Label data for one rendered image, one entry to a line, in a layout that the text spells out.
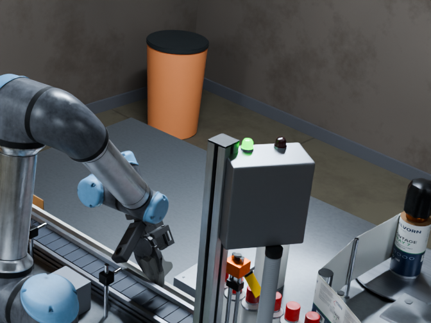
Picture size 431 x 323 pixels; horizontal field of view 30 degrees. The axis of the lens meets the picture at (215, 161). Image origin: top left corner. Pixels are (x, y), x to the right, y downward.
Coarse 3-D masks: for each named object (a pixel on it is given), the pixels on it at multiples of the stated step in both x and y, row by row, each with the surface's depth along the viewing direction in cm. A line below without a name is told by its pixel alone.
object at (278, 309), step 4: (276, 292) 184; (276, 296) 183; (280, 296) 183; (276, 300) 182; (280, 300) 182; (276, 304) 182; (280, 304) 183; (276, 308) 183; (280, 308) 185; (276, 312) 183; (280, 312) 184; (276, 316) 183; (280, 316) 183; (276, 320) 183
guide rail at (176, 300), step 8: (32, 216) 228; (40, 216) 228; (48, 224) 225; (56, 232) 223; (64, 232) 221; (72, 240) 219; (80, 240) 218; (88, 248) 216; (96, 256) 214; (104, 256) 213; (112, 264) 211; (120, 264) 210; (128, 272) 208; (136, 272) 207; (136, 280) 206; (144, 280) 205; (152, 288) 203; (160, 288) 202; (168, 296) 200; (176, 304) 199; (184, 304) 197; (192, 312) 196
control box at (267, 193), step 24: (264, 144) 163; (288, 144) 163; (240, 168) 153; (264, 168) 155; (288, 168) 156; (312, 168) 158; (240, 192) 156; (264, 192) 157; (288, 192) 159; (240, 216) 158; (264, 216) 160; (288, 216) 161; (240, 240) 161; (264, 240) 163; (288, 240) 164
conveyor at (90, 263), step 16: (48, 240) 232; (64, 240) 232; (64, 256) 225; (80, 256) 226; (96, 272) 220; (128, 288) 215; (144, 288) 215; (144, 304) 209; (160, 304) 210; (176, 320) 204; (192, 320) 205
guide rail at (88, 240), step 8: (32, 208) 241; (48, 216) 237; (56, 224) 236; (64, 224) 234; (72, 232) 231; (80, 232) 231; (88, 240) 228; (96, 248) 226; (104, 248) 224; (128, 264) 219; (136, 264) 219; (168, 288) 211; (176, 288) 210; (176, 296) 210; (184, 296) 208; (192, 304) 207
